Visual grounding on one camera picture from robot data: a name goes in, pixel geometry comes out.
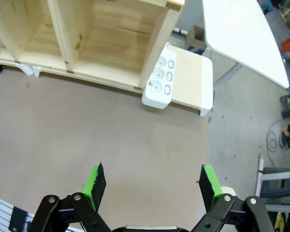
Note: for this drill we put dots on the brown cardboard box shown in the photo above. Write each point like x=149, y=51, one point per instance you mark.
x=195, y=38

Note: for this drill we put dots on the white pipe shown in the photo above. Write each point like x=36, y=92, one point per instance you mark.
x=182, y=31

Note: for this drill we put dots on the white power strip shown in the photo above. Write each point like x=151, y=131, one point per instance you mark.
x=159, y=96

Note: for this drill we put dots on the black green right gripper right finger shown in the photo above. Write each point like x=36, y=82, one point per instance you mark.
x=207, y=186

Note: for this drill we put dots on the white table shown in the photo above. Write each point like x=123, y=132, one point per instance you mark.
x=244, y=36

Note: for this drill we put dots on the white and grey rack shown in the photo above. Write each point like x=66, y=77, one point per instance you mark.
x=275, y=183

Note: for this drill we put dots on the grey shoe of bystander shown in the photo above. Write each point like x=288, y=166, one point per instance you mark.
x=285, y=139

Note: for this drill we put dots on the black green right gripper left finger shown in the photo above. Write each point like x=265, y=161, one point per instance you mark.
x=99, y=188

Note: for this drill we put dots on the pine shelf with four compartments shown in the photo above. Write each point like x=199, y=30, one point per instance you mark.
x=111, y=36

